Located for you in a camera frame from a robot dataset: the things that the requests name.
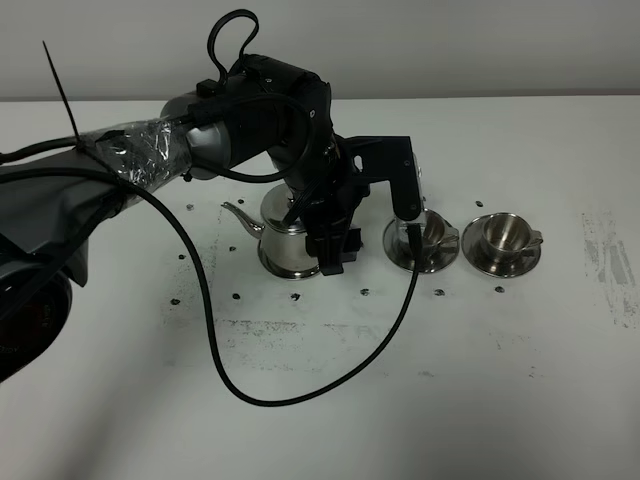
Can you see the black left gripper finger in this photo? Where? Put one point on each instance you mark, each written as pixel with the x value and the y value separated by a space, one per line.
pixel 332 247

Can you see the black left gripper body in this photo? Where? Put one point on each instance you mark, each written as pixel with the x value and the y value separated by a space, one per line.
pixel 333 198

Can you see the stainless steel teapot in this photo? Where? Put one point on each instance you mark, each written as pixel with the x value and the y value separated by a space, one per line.
pixel 284 245

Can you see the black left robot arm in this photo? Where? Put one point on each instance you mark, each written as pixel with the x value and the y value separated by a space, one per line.
pixel 262 121

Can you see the steel teapot saucer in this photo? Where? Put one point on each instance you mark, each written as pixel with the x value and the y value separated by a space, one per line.
pixel 284 273

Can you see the left stainless steel teacup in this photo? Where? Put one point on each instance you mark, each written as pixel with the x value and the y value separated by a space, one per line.
pixel 437 231

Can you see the stainless steel teacup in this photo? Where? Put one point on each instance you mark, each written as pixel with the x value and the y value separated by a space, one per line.
pixel 437 231
pixel 507 235

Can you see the left stainless steel saucer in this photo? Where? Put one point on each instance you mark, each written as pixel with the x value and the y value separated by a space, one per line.
pixel 397 249

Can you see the stainless steel saucer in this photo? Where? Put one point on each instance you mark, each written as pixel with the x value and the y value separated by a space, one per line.
pixel 481 261
pixel 397 249

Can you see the right stainless steel saucer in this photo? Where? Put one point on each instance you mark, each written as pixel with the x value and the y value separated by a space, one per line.
pixel 481 261

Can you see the right stainless steel teacup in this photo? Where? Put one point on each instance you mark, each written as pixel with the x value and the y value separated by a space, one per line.
pixel 507 235

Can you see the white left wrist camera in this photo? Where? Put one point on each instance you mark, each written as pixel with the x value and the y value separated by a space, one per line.
pixel 418 173

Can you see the black cable tie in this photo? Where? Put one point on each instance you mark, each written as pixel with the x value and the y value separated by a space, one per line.
pixel 62 93

